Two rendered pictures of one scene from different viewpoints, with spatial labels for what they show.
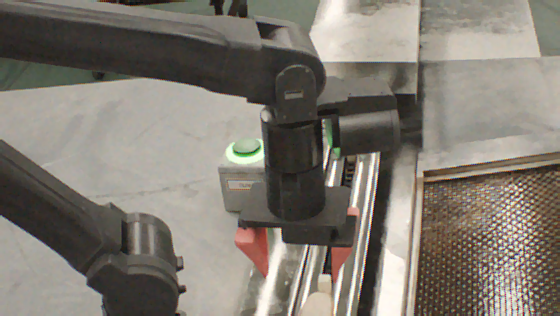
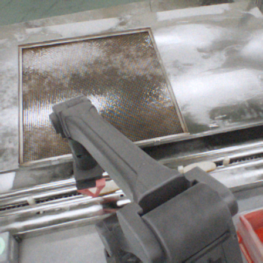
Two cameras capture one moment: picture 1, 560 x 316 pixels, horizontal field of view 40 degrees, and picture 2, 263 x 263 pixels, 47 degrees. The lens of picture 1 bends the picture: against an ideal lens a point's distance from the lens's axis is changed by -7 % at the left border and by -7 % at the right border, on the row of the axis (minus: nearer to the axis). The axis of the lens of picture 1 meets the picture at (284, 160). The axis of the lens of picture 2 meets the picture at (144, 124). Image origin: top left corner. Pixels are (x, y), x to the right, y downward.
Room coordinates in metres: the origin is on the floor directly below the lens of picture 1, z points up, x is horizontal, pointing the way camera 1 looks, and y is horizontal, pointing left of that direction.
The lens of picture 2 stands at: (0.72, 0.45, 1.59)
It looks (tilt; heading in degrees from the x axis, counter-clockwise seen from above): 47 degrees down; 245
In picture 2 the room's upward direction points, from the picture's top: 2 degrees counter-clockwise
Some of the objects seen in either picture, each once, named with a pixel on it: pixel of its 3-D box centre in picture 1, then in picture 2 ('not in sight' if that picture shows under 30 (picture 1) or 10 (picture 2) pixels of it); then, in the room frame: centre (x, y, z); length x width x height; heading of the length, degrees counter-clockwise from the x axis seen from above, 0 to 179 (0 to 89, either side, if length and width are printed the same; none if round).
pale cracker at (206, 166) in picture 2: not in sight; (199, 167); (0.36, 0.06, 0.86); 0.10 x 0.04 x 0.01; 166
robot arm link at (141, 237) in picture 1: (141, 275); (121, 232); (0.64, 0.17, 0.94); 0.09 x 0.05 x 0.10; 95
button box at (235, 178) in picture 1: (254, 184); (0, 256); (0.92, 0.05, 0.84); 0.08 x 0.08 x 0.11; 76
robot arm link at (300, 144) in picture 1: (298, 134); (79, 136); (0.65, -0.02, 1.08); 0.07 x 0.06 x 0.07; 95
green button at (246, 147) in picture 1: (247, 150); not in sight; (0.92, 0.05, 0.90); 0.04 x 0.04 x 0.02
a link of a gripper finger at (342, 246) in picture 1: (321, 245); not in sight; (0.65, -0.03, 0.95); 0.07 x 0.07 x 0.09; 76
